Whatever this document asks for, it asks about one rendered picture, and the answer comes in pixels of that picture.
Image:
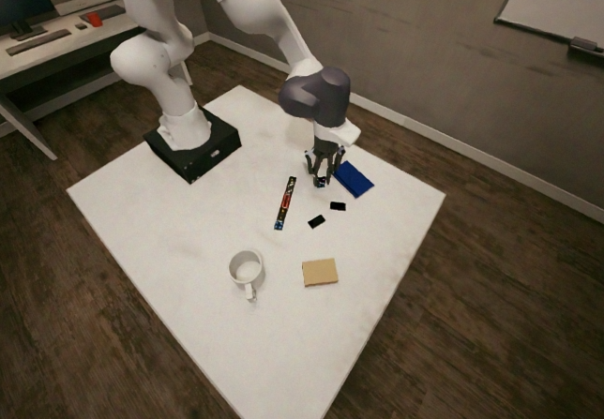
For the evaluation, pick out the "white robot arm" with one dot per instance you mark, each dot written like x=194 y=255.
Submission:
x=145 y=60

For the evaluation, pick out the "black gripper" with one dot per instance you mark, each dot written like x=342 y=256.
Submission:
x=324 y=149

